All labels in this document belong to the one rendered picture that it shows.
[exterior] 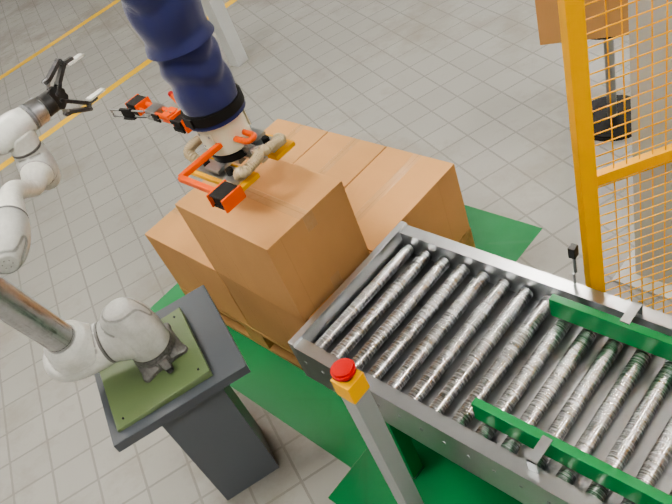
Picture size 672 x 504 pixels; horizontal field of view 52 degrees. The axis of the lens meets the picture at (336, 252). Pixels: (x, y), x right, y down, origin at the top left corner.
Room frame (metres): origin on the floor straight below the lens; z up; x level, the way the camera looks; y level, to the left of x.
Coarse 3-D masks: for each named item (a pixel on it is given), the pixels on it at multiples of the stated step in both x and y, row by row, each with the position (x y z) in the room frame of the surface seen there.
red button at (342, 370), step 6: (342, 360) 1.21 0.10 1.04; (348, 360) 1.20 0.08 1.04; (336, 366) 1.20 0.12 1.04; (342, 366) 1.19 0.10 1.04; (348, 366) 1.19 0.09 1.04; (354, 366) 1.18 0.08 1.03; (330, 372) 1.20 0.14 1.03; (336, 372) 1.18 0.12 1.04; (342, 372) 1.17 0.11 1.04; (348, 372) 1.17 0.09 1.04; (354, 372) 1.17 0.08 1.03; (336, 378) 1.17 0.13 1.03; (342, 378) 1.16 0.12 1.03; (348, 378) 1.16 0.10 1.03
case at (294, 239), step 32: (192, 192) 2.44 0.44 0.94; (256, 192) 2.25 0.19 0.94; (288, 192) 2.16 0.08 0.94; (320, 192) 2.08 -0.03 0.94; (192, 224) 2.36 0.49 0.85; (224, 224) 2.14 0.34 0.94; (256, 224) 2.06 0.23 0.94; (288, 224) 1.98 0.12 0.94; (320, 224) 2.02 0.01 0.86; (352, 224) 2.08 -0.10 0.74; (224, 256) 2.24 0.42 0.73; (256, 256) 1.99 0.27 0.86; (288, 256) 1.93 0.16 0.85; (320, 256) 1.99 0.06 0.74; (352, 256) 2.05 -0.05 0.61; (256, 288) 2.12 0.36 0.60; (288, 288) 1.90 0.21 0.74; (320, 288) 1.96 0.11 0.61
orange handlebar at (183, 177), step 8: (144, 112) 2.66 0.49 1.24; (168, 112) 2.55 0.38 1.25; (168, 120) 2.51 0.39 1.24; (248, 136) 2.16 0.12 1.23; (256, 136) 2.13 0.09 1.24; (216, 144) 2.17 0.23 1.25; (208, 152) 2.14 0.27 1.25; (200, 160) 2.12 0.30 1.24; (192, 168) 2.10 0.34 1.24; (184, 176) 2.06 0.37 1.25; (192, 184) 1.99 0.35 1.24; (200, 184) 1.97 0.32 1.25; (208, 192) 1.92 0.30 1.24
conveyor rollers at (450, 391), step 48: (480, 288) 1.71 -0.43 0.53; (528, 288) 1.60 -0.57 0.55; (336, 336) 1.78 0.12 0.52; (384, 336) 1.67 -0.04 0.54; (432, 336) 1.57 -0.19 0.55; (528, 336) 1.42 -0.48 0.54; (432, 384) 1.40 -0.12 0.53; (480, 384) 1.31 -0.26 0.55; (528, 384) 1.25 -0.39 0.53; (624, 384) 1.11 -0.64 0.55; (480, 432) 1.15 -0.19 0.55; (624, 432) 0.97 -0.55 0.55
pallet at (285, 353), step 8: (464, 240) 2.40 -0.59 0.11; (472, 240) 2.43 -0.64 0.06; (224, 312) 2.58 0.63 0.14; (224, 320) 2.66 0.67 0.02; (232, 320) 2.64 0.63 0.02; (232, 328) 2.60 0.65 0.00; (240, 328) 2.56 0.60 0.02; (248, 328) 2.43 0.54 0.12; (248, 336) 2.48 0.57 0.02; (256, 336) 2.40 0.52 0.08; (264, 336) 2.32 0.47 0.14; (264, 344) 2.37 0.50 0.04; (272, 344) 2.36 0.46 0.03; (280, 344) 2.22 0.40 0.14; (280, 352) 2.29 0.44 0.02; (288, 352) 2.27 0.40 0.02; (288, 360) 2.23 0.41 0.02; (296, 360) 2.20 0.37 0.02
